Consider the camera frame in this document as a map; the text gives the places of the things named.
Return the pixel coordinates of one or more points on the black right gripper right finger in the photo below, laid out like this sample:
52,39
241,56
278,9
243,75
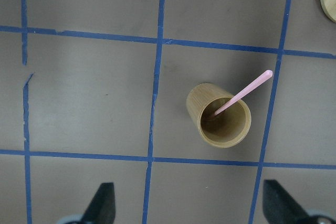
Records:
279,206

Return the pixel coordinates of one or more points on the bamboo wooden cup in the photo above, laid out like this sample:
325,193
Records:
228,128

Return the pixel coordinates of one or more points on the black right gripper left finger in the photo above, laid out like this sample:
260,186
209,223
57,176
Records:
102,206

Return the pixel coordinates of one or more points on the pink chopstick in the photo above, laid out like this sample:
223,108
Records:
265,76

